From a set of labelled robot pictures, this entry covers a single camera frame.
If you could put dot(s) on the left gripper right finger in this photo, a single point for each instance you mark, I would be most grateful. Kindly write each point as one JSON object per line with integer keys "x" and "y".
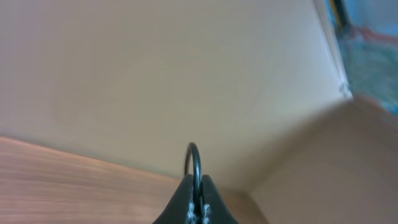
{"x": 215, "y": 210}

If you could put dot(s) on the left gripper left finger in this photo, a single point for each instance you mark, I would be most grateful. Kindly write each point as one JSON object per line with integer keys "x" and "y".
{"x": 180, "y": 208}

